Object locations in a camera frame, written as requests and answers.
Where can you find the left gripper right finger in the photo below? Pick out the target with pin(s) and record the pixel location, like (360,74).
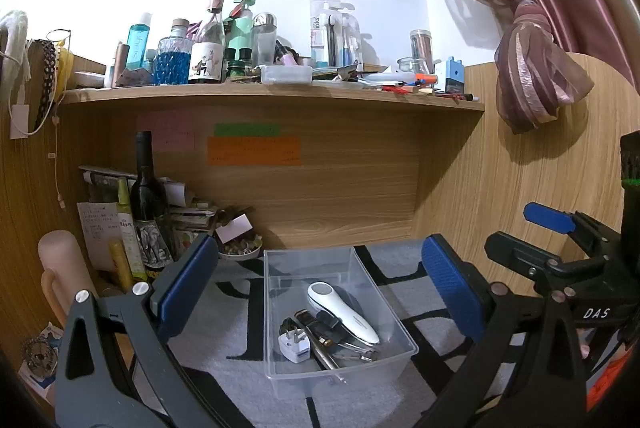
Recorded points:
(547,387)

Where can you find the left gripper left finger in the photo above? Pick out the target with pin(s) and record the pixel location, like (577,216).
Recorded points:
(93,387)

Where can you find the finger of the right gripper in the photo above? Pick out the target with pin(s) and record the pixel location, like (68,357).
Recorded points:
(593,237)
(546,271)

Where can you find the silver keys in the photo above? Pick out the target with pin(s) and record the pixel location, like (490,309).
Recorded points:
(346,351)

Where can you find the white UK power plug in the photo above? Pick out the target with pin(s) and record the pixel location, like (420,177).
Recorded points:
(295,347)

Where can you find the black hair trimmer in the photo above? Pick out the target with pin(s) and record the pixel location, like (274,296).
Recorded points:
(321,353)

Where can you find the white handheld massager device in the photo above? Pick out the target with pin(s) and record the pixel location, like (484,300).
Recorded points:
(330,306)

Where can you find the white cylinder candle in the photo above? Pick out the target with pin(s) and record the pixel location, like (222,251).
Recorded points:
(65,272)

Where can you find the grey black patterned mat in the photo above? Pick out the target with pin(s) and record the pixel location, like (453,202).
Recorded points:
(252,344)

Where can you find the yellow green tube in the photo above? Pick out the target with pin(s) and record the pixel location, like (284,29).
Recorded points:
(129,233)

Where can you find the white paper note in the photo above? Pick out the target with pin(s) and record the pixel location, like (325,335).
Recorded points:
(100,225)

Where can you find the dark wine bottle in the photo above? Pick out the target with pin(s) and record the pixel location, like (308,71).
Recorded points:
(150,210)

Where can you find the white bowl of coins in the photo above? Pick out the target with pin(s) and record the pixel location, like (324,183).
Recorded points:
(242,248)

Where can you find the small white cardboard box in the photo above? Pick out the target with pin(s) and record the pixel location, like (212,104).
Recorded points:
(233,229)

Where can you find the clear plastic storage box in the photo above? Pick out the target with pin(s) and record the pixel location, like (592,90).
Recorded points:
(328,329)

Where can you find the blue black sharpener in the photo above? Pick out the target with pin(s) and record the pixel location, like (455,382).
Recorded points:
(454,79)

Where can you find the orange sticky note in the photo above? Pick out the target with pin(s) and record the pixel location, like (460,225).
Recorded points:
(237,151)

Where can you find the pink sticky note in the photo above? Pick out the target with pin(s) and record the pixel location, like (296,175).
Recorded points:
(172,130)

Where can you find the glass jar with sticks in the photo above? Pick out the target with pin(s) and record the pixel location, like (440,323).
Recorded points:
(421,47)

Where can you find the green sticky note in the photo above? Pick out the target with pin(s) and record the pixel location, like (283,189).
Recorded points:
(246,130)

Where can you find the wooden shelf board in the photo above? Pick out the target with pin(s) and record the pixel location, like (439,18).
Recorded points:
(267,93)

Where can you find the toothbrush package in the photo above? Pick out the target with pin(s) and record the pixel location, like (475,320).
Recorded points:
(335,37)

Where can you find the blue liquid glass bottle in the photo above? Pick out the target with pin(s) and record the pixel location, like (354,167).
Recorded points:
(173,55)

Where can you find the clear bottle with label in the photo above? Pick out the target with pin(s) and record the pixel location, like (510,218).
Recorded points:
(209,42)

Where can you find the tall blue spray bottle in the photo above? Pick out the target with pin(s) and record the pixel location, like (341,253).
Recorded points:
(137,39)

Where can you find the mint green pump bottle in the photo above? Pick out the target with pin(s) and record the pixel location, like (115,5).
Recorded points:
(241,27)

